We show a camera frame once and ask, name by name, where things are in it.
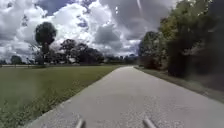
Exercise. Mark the distant row of trees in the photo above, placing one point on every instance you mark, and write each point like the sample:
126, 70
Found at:
83, 55

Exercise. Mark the grey concrete path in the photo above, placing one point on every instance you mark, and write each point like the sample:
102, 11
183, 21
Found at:
126, 96

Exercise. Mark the robot's own part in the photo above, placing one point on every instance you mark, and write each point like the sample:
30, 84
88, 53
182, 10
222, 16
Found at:
80, 124
149, 123

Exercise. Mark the tall dark tree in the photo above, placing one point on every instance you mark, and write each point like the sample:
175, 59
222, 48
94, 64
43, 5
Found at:
45, 33

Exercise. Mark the grass verge strip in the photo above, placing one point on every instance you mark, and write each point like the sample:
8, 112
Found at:
186, 83

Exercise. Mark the dense trees and bushes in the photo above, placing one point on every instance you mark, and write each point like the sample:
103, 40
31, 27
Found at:
186, 43

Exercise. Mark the green grass field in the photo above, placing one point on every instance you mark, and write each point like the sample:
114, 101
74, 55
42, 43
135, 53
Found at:
33, 83

